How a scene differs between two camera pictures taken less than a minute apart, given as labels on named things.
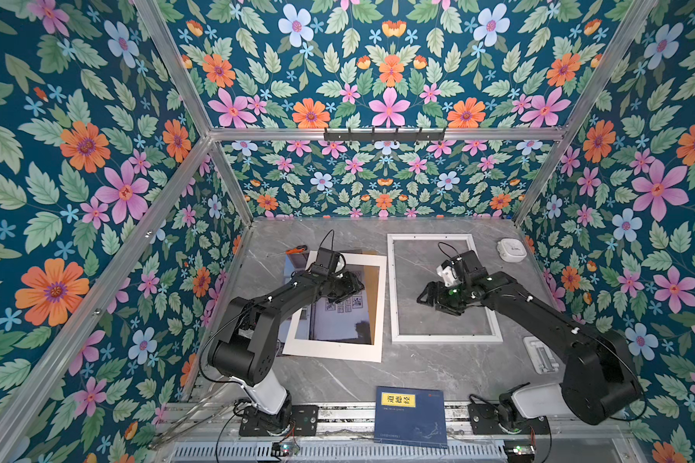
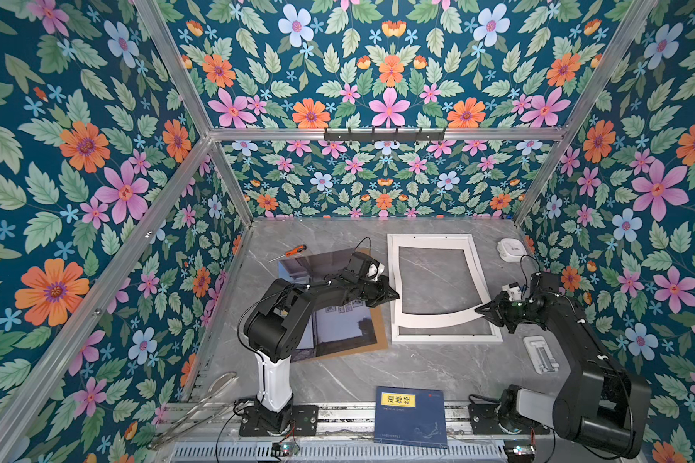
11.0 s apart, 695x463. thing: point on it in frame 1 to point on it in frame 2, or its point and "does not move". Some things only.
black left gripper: x=352 y=285 to x=383 y=287
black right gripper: x=435 y=288 to x=495 y=312
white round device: x=511 y=250 does not move
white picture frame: x=417 y=339 does not move
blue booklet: x=410 y=416 does not move
